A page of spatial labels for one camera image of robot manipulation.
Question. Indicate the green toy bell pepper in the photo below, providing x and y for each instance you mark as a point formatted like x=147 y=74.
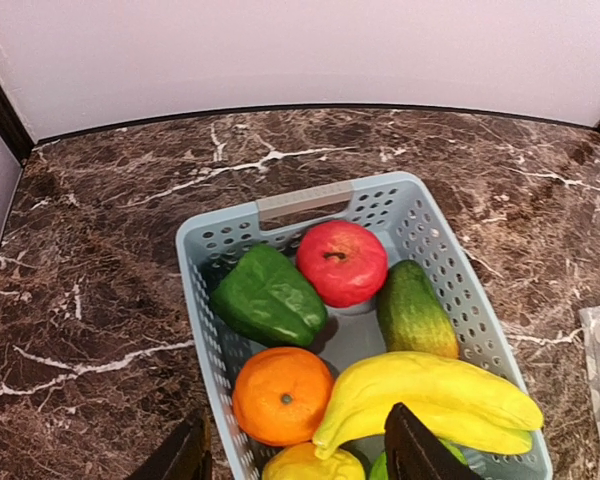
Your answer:
x=266 y=299

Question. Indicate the orange toy orange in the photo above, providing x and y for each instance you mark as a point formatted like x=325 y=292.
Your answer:
x=281 y=394

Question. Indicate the green toy watermelon ball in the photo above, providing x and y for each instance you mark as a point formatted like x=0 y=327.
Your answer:
x=418 y=462

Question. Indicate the yellow toy pear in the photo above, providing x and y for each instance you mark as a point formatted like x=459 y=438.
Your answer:
x=300 y=462

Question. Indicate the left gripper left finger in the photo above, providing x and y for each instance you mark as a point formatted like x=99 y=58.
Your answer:
x=185 y=454

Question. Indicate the left black frame post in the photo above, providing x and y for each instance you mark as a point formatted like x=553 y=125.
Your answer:
x=13 y=131

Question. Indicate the red toy apple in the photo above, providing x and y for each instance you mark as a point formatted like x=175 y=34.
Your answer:
x=344 y=262

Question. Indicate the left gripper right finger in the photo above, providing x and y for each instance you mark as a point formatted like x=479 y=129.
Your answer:
x=403 y=429

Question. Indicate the green toy mango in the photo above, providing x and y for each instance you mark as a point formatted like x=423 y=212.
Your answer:
x=410 y=316

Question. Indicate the yellow toy banana bunch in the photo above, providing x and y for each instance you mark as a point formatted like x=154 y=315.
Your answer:
x=456 y=400

